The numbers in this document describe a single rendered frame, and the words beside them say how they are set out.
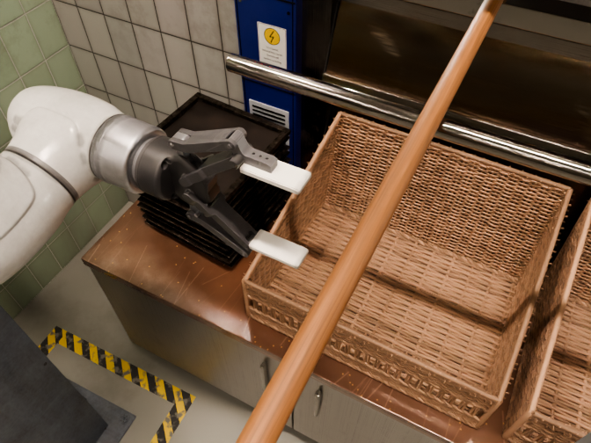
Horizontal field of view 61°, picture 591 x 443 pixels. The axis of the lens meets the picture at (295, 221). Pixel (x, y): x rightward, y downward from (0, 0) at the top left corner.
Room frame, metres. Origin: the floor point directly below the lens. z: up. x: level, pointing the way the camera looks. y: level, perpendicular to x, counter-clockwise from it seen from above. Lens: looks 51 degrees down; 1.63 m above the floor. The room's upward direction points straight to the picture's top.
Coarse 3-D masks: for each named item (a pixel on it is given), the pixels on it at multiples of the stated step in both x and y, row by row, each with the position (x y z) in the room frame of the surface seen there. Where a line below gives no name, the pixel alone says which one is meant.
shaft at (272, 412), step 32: (480, 32) 0.74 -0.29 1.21; (448, 64) 0.66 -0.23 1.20; (448, 96) 0.57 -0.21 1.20; (416, 128) 0.50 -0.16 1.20; (416, 160) 0.45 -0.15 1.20; (384, 192) 0.39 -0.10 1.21; (384, 224) 0.35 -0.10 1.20; (352, 256) 0.30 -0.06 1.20; (352, 288) 0.27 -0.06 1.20; (320, 320) 0.23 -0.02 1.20; (288, 352) 0.20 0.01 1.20; (320, 352) 0.20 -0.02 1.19; (288, 384) 0.17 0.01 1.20; (256, 416) 0.14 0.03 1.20; (288, 416) 0.14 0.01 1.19
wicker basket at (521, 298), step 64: (384, 128) 0.92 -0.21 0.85; (320, 192) 0.89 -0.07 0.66; (448, 192) 0.81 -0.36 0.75; (256, 256) 0.63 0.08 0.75; (320, 256) 0.74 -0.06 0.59; (384, 256) 0.74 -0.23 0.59; (448, 256) 0.74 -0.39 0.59; (512, 256) 0.70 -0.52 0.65; (256, 320) 0.56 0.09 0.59; (384, 320) 0.56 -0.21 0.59; (448, 320) 0.56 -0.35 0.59; (512, 320) 0.52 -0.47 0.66; (448, 384) 0.36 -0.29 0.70
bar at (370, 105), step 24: (240, 72) 0.70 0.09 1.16; (264, 72) 0.68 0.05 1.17; (288, 72) 0.67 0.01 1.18; (312, 96) 0.64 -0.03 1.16; (336, 96) 0.62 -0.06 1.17; (360, 96) 0.61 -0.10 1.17; (384, 120) 0.59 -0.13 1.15; (408, 120) 0.57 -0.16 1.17; (480, 144) 0.52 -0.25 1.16; (504, 144) 0.51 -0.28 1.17; (528, 144) 0.51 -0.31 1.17; (552, 168) 0.47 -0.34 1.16; (576, 168) 0.47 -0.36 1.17
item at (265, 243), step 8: (264, 232) 0.40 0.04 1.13; (256, 240) 0.38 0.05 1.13; (264, 240) 0.38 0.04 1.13; (272, 240) 0.38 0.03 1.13; (280, 240) 0.38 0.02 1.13; (256, 248) 0.37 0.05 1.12; (264, 248) 0.37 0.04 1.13; (272, 248) 0.37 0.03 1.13; (280, 248) 0.37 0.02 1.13; (288, 248) 0.37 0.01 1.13; (296, 248) 0.37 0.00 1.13; (304, 248) 0.37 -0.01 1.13; (272, 256) 0.36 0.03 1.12; (280, 256) 0.36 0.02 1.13; (288, 256) 0.36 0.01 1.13; (296, 256) 0.36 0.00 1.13; (304, 256) 0.36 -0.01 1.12; (288, 264) 0.35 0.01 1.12; (296, 264) 0.35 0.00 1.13
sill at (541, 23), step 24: (408, 0) 0.96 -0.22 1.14; (432, 0) 0.94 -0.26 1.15; (456, 0) 0.92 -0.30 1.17; (480, 0) 0.90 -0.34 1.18; (504, 0) 0.89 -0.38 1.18; (528, 0) 0.89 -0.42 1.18; (552, 0) 0.89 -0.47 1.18; (504, 24) 0.87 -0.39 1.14; (528, 24) 0.85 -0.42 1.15; (552, 24) 0.84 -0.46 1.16; (576, 24) 0.82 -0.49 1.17
